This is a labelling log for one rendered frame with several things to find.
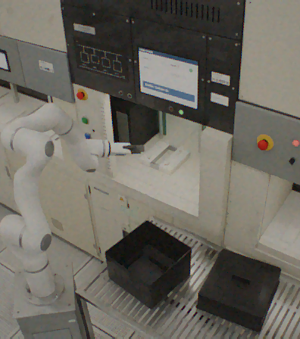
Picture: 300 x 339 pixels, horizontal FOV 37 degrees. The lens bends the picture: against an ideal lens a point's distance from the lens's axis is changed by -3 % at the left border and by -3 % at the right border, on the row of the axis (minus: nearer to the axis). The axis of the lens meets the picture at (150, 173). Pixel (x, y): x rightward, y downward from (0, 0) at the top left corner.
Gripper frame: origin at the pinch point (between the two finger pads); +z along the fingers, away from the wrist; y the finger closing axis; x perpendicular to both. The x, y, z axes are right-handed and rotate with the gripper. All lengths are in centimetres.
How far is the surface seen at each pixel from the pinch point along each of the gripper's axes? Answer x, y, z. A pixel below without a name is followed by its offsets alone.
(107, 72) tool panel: 32.9, 12.6, -18.1
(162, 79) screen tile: 23.5, 35.8, -1.7
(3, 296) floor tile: -81, -113, -58
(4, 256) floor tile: -56, -139, -56
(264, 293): -67, 42, 38
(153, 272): -58, 4, 3
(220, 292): -66, 34, 21
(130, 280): -59, 16, -12
